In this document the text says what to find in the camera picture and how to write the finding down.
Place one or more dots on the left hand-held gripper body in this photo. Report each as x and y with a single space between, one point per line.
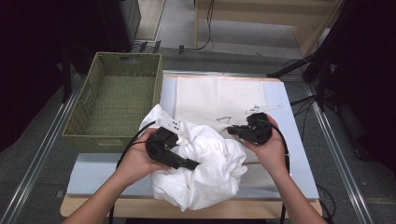
162 146

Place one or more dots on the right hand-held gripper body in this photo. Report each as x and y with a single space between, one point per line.
258 130

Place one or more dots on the white garment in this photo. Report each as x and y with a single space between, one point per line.
211 168

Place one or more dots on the white mesh laundry bag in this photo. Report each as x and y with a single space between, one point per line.
218 96

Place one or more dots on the green woven basket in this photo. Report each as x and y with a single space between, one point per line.
118 102

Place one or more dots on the person's right hand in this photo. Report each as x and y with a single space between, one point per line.
272 155

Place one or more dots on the person's left hand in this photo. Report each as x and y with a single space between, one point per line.
134 161

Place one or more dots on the pale blue table mat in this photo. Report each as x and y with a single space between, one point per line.
295 149

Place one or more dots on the black metal stand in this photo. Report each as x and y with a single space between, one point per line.
289 67

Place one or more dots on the black stand foot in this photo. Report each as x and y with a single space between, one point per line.
157 46
143 46

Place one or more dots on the dark cabinet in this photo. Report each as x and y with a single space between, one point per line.
124 25

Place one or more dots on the metal floor rail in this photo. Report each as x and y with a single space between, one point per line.
339 161
40 155

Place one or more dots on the light wooden frame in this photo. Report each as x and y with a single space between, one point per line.
311 34

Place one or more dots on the black upright post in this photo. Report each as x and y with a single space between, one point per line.
66 84

